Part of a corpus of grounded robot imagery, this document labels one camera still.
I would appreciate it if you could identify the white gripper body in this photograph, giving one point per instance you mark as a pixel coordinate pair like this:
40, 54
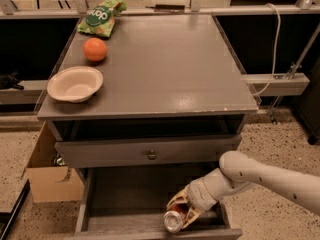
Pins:
201, 194

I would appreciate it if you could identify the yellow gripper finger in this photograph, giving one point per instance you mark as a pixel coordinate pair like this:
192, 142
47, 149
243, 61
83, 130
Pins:
190, 216
179, 202

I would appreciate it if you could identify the red coke can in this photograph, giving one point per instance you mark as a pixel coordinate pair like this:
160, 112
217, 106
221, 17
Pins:
174, 218

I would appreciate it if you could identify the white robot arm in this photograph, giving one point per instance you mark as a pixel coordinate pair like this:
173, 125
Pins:
235, 174

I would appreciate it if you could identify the grey top drawer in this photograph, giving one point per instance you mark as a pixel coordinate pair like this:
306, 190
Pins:
130, 152

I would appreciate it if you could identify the round metal drawer knob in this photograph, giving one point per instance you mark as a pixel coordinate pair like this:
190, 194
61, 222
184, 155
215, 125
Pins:
151, 155

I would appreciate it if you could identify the open grey middle drawer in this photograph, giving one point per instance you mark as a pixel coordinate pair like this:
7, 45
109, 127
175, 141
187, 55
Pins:
128, 203

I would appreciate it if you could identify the grey wooden drawer cabinet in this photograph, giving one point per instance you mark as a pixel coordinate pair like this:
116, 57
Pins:
163, 77

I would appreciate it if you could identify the brown cardboard box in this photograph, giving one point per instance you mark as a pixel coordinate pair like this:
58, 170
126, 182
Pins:
50, 182

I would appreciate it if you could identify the white paper bowl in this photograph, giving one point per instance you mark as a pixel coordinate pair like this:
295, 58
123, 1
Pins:
75, 84

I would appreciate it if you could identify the orange fruit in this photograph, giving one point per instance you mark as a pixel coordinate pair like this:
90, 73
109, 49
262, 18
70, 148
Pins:
95, 49

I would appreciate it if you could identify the black tool on ledge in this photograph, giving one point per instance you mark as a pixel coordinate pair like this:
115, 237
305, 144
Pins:
167, 8

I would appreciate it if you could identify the green chip bag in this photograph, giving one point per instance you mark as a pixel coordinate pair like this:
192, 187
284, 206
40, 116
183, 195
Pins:
101, 20

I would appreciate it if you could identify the black object at left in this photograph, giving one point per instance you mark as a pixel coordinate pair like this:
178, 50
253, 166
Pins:
8, 81

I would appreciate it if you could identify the metal clamp bracket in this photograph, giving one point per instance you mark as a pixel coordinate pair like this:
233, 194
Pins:
291, 72

